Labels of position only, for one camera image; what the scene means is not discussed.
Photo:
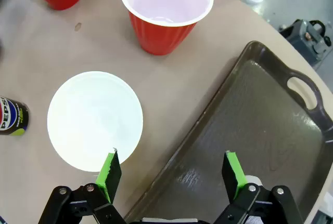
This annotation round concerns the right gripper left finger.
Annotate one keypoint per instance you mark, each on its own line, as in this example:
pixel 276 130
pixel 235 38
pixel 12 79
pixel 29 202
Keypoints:
pixel 110 177

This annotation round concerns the white round bowl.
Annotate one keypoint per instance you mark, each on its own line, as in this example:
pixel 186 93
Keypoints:
pixel 93 120

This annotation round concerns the black Pepsi can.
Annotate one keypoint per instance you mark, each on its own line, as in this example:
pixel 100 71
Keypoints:
pixel 13 117

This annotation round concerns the dark brown serving tray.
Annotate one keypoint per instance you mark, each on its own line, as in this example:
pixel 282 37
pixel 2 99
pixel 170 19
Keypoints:
pixel 249 120

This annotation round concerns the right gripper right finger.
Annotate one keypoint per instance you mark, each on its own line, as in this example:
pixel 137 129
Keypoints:
pixel 232 177

